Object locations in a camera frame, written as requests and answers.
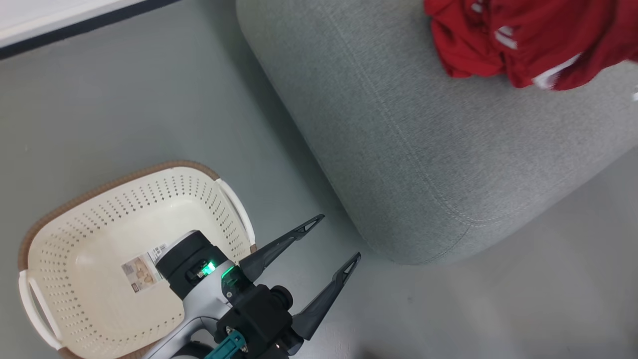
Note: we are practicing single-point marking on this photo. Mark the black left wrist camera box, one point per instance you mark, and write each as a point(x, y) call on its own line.
point(259, 316)

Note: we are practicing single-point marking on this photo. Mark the paper label with barcode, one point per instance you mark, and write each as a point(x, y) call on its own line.
point(139, 271)

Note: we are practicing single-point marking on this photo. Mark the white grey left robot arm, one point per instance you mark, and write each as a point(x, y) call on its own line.
point(199, 304)

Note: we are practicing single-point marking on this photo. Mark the grey fabric sofa seat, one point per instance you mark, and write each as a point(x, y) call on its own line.
point(423, 149)

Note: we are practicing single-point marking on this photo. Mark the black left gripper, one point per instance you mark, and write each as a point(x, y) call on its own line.
point(235, 280)

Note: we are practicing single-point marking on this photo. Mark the red garment white trim band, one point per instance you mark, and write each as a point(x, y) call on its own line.
point(588, 45)

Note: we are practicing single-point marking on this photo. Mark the cream perforated laundry basket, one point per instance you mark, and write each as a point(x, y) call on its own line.
point(99, 214)

